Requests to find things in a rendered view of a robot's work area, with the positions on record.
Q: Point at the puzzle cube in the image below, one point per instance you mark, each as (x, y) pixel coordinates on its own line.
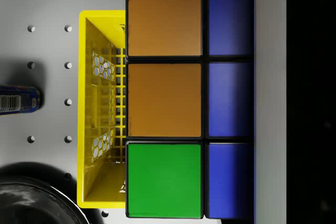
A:
(164, 100)

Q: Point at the yellow basket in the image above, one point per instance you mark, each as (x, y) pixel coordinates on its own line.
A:
(101, 108)

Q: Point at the black plate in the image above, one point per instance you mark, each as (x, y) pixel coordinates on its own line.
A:
(31, 203)

